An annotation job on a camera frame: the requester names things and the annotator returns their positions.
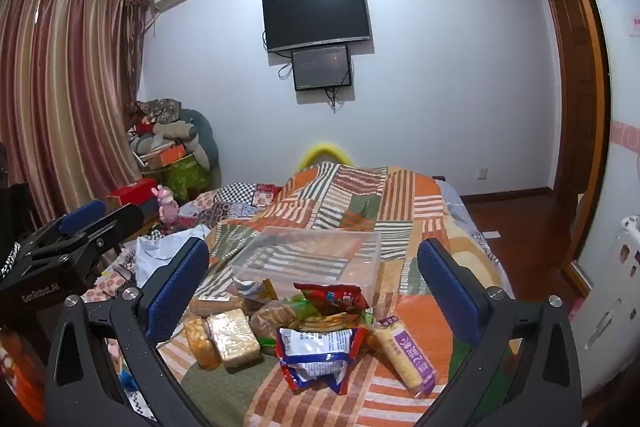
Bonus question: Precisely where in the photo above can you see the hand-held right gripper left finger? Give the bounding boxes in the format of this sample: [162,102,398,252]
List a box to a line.
[45,237,211,427]

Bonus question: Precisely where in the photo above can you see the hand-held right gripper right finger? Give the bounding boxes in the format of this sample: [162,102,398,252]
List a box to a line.
[416,238,583,427]

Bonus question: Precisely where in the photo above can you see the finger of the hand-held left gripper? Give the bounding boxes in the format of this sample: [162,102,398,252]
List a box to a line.
[30,203,146,259]
[22,199,107,254]

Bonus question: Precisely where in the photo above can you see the orange snack packet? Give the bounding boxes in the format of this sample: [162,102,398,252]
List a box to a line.
[182,316,222,370]

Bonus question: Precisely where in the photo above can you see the pale rice cracker block packet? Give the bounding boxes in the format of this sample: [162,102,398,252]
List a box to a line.
[206,308,262,368]

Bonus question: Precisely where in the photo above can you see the clear plastic container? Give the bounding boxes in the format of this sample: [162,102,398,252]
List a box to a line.
[227,225,383,308]

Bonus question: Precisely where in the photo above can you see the blue white snack packet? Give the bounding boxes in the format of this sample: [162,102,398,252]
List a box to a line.
[276,326,369,396]

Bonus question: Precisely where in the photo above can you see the red box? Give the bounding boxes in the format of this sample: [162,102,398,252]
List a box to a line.
[106,178,161,214]

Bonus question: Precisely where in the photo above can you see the white plastic bag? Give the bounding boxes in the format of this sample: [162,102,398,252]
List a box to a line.
[135,224,213,289]

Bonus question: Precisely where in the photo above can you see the bun packet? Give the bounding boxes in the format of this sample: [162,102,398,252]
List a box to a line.
[189,296,248,319]

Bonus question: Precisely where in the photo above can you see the pink plush toy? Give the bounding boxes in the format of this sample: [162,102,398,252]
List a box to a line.
[152,186,180,226]

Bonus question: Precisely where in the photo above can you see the purple label rice cracker packet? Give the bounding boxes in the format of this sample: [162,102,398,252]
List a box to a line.
[370,314,439,397]

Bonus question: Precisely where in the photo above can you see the orange cardboard box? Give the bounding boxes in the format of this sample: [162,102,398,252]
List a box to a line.
[142,144,187,170]

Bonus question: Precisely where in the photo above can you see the green gift bag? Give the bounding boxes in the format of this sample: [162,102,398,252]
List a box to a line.
[162,154,213,202]

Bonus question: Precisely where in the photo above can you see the yellow snack packet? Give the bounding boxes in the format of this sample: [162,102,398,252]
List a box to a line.
[234,278,279,304]

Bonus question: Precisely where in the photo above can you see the brown bread packet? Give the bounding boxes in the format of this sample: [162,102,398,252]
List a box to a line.
[250,300,301,350]

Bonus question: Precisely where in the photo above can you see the checked floral quilt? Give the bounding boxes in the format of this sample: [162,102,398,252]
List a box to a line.
[85,183,281,303]

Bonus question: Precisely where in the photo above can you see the red snack packet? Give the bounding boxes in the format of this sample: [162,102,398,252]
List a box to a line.
[293,282,376,317]

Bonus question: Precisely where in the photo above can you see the grey plush toy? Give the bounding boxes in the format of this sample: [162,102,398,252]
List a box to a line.
[150,108,221,170]

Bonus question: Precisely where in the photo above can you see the camouflage cloth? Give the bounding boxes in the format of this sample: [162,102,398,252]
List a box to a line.
[137,98,183,124]

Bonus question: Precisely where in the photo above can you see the orange striped patchwork blanket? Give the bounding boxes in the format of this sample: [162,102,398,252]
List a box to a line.
[157,163,516,427]

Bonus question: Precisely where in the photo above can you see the striped curtain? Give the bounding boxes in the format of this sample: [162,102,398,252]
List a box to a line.
[0,0,147,228]

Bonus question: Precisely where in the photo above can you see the white appliance with stickers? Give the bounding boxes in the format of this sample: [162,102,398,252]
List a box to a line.
[575,214,640,353]

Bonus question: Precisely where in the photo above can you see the yellow headboard cushion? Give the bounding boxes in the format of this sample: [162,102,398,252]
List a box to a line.
[297,144,353,168]

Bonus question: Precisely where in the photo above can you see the wooden door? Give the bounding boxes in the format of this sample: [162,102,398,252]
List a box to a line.
[542,0,610,268]

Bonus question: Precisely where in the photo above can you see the small black monitor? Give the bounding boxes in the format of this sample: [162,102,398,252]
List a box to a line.
[291,45,353,92]

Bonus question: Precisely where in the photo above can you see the black monitor cable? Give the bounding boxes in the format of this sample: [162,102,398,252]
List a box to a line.
[324,87,347,114]

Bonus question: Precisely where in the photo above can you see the black wall television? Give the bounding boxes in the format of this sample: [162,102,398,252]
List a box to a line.
[262,0,372,54]

